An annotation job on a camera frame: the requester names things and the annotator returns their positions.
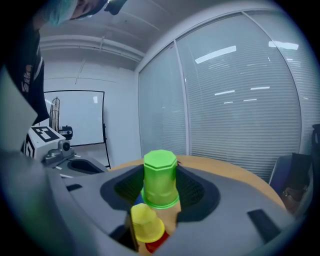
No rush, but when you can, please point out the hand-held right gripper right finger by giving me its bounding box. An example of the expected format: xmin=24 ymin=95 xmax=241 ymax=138
xmin=154 ymin=166 xmax=296 ymax=256

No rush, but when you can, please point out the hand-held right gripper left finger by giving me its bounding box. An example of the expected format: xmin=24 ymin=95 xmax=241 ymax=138
xmin=0 ymin=152 xmax=145 ymax=256

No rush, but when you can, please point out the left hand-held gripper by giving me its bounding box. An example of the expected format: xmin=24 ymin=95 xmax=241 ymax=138
xmin=21 ymin=125 xmax=110 ymax=180

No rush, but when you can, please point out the yellow plastic cup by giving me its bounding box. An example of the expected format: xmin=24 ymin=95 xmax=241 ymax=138
xmin=130 ymin=202 xmax=166 ymax=244

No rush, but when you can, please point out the red plastic cup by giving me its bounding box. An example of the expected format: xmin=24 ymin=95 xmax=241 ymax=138
xmin=144 ymin=231 xmax=171 ymax=255

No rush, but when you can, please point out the green paper cup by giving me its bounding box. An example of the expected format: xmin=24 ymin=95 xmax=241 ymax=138
xmin=140 ymin=149 xmax=181 ymax=210

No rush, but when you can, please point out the whiteboard with black stand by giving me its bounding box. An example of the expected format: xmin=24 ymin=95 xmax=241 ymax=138
xmin=43 ymin=89 xmax=111 ymax=169

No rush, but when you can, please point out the blue chair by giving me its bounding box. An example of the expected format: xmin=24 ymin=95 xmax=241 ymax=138
xmin=269 ymin=154 xmax=313 ymax=216

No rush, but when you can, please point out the brown handbag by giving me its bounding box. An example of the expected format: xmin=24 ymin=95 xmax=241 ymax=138
xmin=281 ymin=186 xmax=309 ymax=215

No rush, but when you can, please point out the black jacket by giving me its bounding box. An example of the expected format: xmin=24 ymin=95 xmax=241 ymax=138
xmin=289 ymin=152 xmax=313 ymax=191

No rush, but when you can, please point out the person's black shirt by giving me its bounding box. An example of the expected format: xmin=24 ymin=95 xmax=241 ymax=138
xmin=4 ymin=22 xmax=51 ymax=126

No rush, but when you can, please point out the black office chair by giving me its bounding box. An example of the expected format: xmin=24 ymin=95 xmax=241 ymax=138
xmin=310 ymin=123 xmax=320 ymax=157

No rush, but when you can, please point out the green hair cap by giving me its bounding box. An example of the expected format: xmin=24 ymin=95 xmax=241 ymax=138
xmin=41 ymin=0 xmax=78 ymax=27

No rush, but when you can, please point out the person's face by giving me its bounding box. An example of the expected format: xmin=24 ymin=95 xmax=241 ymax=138
xmin=69 ymin=0 xmax=108 ymax=21

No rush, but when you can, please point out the black camera on tripod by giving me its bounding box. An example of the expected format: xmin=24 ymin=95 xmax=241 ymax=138
xmin=60 ymin=125 xmax=74 ymax=140

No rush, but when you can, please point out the tall wire stand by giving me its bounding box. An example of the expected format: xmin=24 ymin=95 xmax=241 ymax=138
xmin=49 ymin=96 xmax=62 ymax=133

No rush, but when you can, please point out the black head camera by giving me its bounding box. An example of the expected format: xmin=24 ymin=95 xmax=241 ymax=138
xmin=103 ymin=0 xmax=128 ymax=16

